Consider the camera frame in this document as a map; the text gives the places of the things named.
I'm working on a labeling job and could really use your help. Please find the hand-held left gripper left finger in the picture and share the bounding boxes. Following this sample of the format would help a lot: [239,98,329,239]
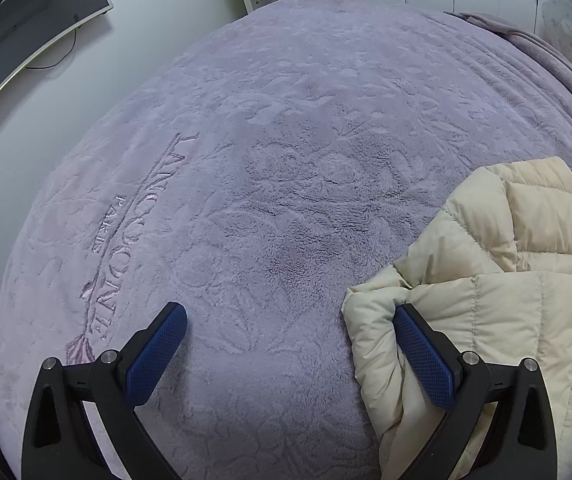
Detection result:
[21,301,188,480]

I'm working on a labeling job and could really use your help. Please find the black television cable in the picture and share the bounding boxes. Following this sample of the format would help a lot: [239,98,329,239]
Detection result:
[26,12,78,70]

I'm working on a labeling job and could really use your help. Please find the purple embossed fleece blanket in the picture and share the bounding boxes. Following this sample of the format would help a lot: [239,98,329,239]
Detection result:
[0,0,572,480]

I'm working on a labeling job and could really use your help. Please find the white-framed wall television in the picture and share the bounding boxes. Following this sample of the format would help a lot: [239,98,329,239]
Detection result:
[0,0,115,107]

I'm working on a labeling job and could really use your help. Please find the cream puffer jacket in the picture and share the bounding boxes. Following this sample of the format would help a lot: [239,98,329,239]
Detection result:
[342,156,572,480]

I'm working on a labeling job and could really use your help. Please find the round floral decoration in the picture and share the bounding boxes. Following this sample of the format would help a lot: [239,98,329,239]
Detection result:
[538,0,572,74]

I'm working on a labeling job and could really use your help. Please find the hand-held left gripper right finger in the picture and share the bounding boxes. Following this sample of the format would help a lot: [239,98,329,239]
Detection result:
[394,302,558,480]

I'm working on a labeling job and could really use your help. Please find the mauve folded blanket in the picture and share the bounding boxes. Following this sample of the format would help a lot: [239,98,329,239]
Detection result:
[443,10,572,107]

